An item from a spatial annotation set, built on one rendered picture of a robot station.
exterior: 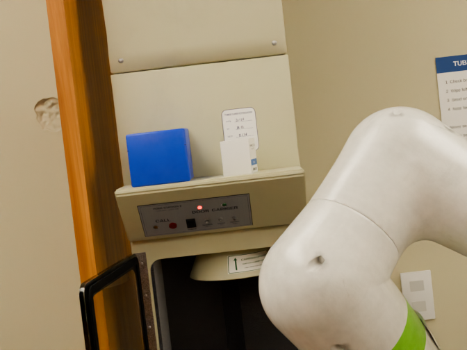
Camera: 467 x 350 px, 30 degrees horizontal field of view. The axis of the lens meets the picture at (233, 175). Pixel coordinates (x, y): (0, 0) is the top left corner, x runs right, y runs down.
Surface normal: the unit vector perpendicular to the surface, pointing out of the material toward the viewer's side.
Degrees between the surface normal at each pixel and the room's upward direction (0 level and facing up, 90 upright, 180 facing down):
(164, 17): 90
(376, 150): 54
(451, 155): 60
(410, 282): 90
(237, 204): 135
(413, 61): 90
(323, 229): 44
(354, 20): 90
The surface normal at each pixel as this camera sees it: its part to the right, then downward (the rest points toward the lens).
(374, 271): 0.66, 0.00
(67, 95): -0.01, 0.05
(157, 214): 0.07, 0.74
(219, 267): -0.36, -0.32
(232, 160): -0.22, 0.07
